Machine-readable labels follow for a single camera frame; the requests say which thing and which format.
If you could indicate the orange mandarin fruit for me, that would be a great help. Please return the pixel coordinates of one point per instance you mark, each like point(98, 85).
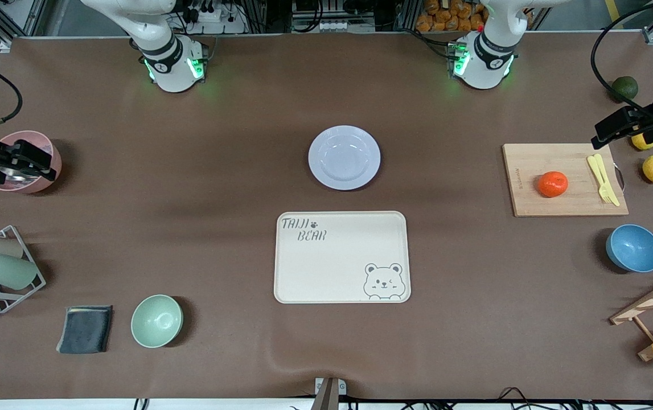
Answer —
point(553, 184)

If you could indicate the pale lavender round plate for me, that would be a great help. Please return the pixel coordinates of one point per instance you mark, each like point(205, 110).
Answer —
point(344, 158)

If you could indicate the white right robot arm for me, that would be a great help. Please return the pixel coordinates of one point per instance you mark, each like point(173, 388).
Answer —
point(172, 74)

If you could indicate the pink bowl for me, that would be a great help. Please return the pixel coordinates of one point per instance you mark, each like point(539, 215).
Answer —
point(47, 171)

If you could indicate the small yellow lemon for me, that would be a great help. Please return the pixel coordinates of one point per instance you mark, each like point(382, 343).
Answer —
point(641, 143)

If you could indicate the dark green round fruit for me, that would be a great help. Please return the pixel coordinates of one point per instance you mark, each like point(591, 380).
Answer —
point(625, 89)

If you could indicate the yellow plastic fork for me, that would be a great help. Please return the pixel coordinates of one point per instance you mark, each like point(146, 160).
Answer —
point(596, 173)

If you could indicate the wooden cutting board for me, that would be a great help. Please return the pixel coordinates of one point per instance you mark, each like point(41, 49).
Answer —
point(537, 165)

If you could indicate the mint green cup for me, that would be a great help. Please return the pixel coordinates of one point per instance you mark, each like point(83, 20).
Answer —
point(7, 271)

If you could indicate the blue bowl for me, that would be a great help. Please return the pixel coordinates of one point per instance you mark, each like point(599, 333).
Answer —
point(634, 248)

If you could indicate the dark grey folded cloth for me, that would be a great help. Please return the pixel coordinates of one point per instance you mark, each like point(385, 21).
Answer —
point(85, 329)

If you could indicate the wooden dish rack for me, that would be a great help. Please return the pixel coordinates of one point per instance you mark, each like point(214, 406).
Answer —
point(645, 304)

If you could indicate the mint green bowl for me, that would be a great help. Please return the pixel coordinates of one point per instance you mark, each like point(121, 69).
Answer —
point(156, 321)

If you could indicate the bag of orange fruit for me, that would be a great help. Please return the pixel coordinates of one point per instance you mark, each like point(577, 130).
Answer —
point(448, 16)

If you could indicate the white power strip with plugs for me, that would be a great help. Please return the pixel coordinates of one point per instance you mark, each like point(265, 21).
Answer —
point(218, 17)

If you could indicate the long white socket strip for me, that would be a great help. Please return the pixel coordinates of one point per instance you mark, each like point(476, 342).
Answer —
point(332, 26)

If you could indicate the beige bear print tray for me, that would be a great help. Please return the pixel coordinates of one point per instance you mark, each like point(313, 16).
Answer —
point(337, 267)

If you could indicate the metal table edge bracket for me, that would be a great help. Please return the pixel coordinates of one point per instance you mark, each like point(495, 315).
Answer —
point(330, 390)

